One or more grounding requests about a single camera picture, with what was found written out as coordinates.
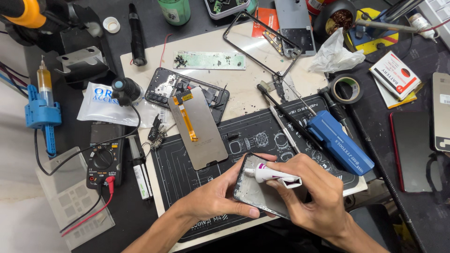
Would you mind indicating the person's right hand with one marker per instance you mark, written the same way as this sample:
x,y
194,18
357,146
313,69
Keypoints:
x,y
320,196

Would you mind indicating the person's left hand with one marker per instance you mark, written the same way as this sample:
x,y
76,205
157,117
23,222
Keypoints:
x,y
211,200

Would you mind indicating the black phone frame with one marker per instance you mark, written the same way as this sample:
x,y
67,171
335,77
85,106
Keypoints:
x,y
256,195

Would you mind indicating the white purple glue tube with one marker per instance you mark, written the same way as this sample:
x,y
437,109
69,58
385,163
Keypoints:
x,y
270,174

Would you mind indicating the black printed repair mat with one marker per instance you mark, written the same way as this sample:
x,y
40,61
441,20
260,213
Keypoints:
x,y
197,186

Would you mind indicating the blue screwdriver set case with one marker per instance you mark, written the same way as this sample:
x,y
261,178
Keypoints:
x,y
339,144

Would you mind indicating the grey phone display panel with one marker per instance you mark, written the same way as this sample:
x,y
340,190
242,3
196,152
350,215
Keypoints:
x,y
204,133

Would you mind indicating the silver metal spudger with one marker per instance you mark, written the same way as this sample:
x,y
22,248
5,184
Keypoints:
x,y
283,128

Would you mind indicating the pile of small black parts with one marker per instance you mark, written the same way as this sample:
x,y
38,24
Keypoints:
x,y
156,133

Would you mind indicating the long black spudger tool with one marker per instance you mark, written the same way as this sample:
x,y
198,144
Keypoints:
x,y
288,116

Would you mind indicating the black precision screwdriver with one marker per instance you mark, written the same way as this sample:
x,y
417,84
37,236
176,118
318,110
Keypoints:
x,y
335,109

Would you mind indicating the dark desk mat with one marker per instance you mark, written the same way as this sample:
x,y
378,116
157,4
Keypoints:
x,y
415,218

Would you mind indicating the red-edged black phone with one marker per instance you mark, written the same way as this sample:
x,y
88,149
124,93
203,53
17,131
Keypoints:
x,y
411,151

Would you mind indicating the red multimeter probe lead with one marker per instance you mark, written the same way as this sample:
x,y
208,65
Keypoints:
x,y
102,209

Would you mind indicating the black tape roll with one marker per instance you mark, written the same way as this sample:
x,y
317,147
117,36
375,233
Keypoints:
x,y
358,89

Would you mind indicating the black digital multimeter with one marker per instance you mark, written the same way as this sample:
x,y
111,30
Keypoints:
x,y
103,158

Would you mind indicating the small metal shield parts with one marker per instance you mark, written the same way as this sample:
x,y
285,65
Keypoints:
x,y
281,88

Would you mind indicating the beige work board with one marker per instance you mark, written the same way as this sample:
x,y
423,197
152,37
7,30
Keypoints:
x,y
246,84

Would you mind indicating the yellow flat box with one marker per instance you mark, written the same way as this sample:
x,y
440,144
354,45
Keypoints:
x,y
395,101

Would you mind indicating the opened black phone body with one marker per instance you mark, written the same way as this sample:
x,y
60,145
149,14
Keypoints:
x,y
161,88

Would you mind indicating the black cylindrical magnifier lamp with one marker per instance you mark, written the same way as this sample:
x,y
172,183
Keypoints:
x,y
126,89

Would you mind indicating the green screw strip mat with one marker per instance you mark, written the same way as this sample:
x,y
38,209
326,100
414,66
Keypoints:
x,y
211,60

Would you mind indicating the clear plastic stencil sheet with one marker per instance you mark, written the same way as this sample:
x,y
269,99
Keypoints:
x,y
70,200

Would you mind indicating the crumpled white plastic wrap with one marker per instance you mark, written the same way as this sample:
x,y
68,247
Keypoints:
x,y
334,56

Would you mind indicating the white printed plastic bag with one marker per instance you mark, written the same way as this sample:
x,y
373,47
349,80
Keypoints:
x,y
102,109

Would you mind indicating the white red battery box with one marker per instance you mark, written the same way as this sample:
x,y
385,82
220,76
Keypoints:
x,y
395,75

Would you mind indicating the beige phone back cover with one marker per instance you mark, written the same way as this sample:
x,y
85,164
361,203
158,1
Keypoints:
x,y
442,112

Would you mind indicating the thin black phone bezel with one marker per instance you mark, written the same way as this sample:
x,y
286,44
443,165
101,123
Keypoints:
x,y
232,44

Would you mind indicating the phone circuit board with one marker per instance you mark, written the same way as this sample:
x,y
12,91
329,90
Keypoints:
x,y
274,42

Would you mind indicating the yellow blue soldering stand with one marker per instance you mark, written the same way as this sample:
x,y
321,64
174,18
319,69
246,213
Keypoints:
x,y
372,38

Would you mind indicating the grey phone back housing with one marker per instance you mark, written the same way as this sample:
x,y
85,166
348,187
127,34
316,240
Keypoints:
x,y
295,21

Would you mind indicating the black brass wool tip cleaner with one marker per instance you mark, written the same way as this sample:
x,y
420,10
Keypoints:
x,y
334,19

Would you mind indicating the black pen-shaped tool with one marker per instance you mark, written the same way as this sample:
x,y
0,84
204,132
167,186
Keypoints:
x,y
136,35

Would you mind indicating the orange card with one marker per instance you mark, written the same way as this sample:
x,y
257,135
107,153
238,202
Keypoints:
x,y
260,24

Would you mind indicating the blue syringe holder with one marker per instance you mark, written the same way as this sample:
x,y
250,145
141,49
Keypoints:
x,y
42,116

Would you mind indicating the red can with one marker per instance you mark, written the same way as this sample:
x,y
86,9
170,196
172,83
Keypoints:
x,y
314,6

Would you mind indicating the green bottle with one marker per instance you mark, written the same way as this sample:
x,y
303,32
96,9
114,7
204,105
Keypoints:
x,y
174,12

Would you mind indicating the white parts tray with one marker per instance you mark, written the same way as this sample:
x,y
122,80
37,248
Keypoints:
x,y
225,8

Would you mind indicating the small white bottle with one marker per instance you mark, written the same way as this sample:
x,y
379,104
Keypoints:
x,y
420,24

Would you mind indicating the white round cap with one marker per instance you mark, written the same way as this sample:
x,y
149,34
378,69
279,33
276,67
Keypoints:
x,y
111,25

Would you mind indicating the yellow liquid syringe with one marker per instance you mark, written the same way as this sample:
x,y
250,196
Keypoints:
x,y
45,84

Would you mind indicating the white keyboard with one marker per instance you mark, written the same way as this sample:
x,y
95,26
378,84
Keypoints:
x,y
437,15

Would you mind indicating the black microscope stand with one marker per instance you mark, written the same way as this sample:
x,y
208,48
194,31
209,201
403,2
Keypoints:
x,y
70,24

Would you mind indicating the grey metal bracket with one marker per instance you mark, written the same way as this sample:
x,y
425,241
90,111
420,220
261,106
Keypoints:
x,y
82,63

